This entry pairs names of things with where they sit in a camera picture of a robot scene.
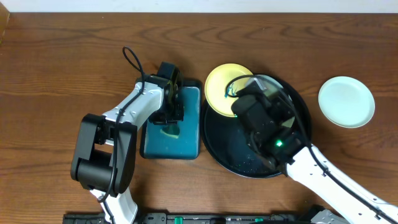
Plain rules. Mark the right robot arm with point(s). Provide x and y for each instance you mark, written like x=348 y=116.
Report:
x=296 y=157

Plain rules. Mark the teal rectangular tray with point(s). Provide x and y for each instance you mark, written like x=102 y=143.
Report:
x=155 y=145

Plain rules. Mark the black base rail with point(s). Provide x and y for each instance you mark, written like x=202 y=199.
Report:
x=164 y=218

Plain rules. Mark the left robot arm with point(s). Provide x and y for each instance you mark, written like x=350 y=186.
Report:
x=105 y=151

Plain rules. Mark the round black serving tray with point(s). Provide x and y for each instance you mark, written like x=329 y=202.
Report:
x=225 y=141

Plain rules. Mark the yellow plate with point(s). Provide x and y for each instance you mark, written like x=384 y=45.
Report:
x=217 y=90

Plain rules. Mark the light blue plate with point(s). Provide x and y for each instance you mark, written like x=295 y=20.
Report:
x=346 y=102

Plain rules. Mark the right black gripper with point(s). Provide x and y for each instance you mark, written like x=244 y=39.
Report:
x=284 y=106

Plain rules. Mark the brown cardboard box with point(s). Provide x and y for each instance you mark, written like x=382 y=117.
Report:
x=4 y=19

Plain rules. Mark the green yellow sponge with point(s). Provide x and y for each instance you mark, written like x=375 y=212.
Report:
x=171 y=130

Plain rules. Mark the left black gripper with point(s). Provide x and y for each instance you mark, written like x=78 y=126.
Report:
x=170 y=119

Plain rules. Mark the white plate with scribble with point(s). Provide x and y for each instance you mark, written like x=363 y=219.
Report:
x=267 y=85

